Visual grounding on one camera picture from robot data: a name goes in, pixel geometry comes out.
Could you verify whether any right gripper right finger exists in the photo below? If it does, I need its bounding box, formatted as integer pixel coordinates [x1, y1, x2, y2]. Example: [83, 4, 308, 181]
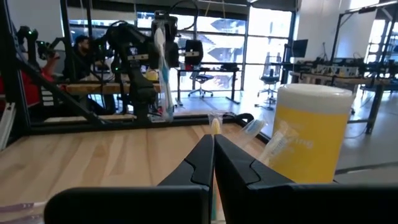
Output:
[215, 134, 398, 224]

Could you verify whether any person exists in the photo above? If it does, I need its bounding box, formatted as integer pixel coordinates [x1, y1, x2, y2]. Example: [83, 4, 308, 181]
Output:
[63, 34, 105, 83]
[0, 52, 60, 108]

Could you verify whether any black standing desk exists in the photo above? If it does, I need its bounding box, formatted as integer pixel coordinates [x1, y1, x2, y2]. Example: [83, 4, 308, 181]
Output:
[176, 63, 241, 105]

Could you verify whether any wooden neighbouring table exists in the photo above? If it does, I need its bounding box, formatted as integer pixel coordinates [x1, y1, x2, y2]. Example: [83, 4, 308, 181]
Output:
[58, 82, 162, 96]

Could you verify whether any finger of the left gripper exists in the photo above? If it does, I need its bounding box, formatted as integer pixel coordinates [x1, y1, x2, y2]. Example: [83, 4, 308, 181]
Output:
[167, 43, 180, 68]
[148, 46, 159, 71]

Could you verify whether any small black monitor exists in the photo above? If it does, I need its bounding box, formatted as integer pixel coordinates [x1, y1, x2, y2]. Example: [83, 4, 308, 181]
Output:
[292, 39, 309, 58]

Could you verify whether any long work table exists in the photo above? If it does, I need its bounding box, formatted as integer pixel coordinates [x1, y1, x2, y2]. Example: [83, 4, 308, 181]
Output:
[289, 57, 398, 135]

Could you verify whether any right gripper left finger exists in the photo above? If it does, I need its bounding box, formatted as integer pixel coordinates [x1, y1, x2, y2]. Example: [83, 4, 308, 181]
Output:
[43, 134, 215, 224]

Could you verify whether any black office chair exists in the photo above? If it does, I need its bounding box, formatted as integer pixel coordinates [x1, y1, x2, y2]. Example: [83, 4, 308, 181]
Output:
[254, 55, 280, 110]
[188, 73, 215, 99]

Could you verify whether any orange white toothbrush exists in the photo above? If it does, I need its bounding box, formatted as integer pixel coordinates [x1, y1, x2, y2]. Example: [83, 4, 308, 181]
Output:
[207, 111, 224, 135]

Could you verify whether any yellow label wipes canister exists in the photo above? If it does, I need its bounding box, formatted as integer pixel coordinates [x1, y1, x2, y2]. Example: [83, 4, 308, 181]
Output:
[269, 83, 355, 184]

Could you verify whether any white metal bracket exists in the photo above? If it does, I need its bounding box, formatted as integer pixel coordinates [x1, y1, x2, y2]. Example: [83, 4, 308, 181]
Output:
[0, 102, 16, 151]

